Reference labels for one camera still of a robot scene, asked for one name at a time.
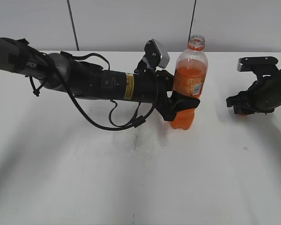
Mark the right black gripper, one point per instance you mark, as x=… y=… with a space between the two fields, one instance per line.
x=263 y=97

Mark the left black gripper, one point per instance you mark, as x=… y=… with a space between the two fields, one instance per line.
x=155 y=87

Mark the orange soda plastic bottle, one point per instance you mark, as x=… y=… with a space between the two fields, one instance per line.
x=191 y=68

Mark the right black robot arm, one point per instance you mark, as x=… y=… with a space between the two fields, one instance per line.
x=264 y=95

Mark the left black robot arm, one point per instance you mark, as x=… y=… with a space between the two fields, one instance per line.
x=63 y=72

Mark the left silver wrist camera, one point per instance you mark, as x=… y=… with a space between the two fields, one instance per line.
x=155 y=56

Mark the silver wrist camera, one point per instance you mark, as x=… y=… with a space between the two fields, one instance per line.
x=155 y=56
x=260 y=66

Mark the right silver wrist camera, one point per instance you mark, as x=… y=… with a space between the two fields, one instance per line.
x=260 y=66

